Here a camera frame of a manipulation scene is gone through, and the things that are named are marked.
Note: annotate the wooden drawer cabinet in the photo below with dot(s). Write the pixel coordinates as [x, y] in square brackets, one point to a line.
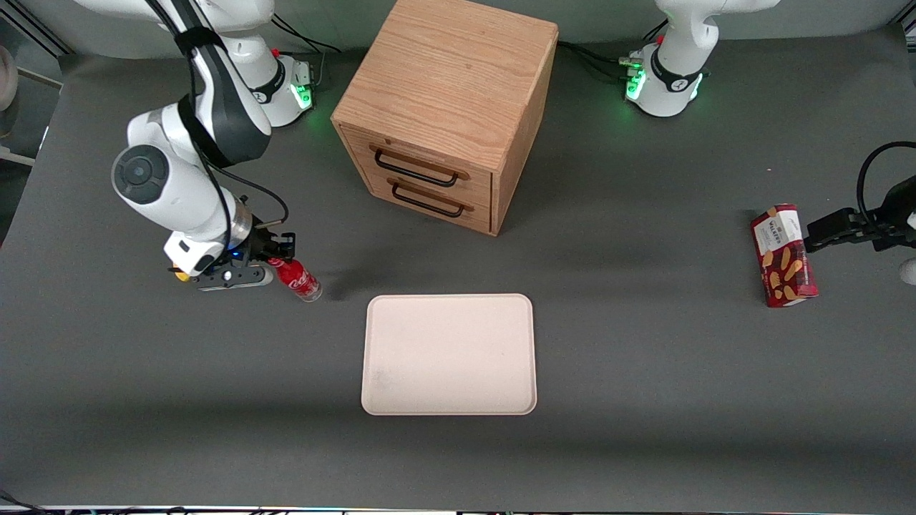
[451, 79]

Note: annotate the red cookie box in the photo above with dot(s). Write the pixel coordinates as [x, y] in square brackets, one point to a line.
[783, 257]

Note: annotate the red coke bottle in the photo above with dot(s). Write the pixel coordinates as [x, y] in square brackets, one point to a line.
[300, 280]

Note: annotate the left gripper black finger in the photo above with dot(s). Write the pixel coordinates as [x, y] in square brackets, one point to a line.
[834, 220]
[837, 241]

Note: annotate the cream rectangular tray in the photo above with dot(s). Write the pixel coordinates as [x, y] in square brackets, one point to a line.
[449, 354]

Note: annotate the yellow lemon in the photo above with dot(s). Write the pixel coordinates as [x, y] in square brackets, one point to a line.
[179, 275]

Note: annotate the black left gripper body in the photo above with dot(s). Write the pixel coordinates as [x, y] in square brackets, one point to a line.
[874, 229]

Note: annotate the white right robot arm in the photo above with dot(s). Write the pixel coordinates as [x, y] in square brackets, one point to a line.
[215, 107]

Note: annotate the wooden drawer front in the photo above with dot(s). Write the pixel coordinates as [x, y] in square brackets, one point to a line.
[422, 154]
[458, 214]

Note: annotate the aluminium frame rail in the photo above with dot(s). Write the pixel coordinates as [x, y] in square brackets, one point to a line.
[43, 36]

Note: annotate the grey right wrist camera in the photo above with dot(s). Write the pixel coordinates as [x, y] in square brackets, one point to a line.
[236, 277]

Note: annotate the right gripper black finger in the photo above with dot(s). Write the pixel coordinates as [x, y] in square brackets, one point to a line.
[288, 245]
[263, 250]

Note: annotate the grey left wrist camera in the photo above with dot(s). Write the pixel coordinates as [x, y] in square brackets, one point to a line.
[909, 272]

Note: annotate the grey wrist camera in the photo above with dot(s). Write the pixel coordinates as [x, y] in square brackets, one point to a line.
[236, 277]
[909, 272]

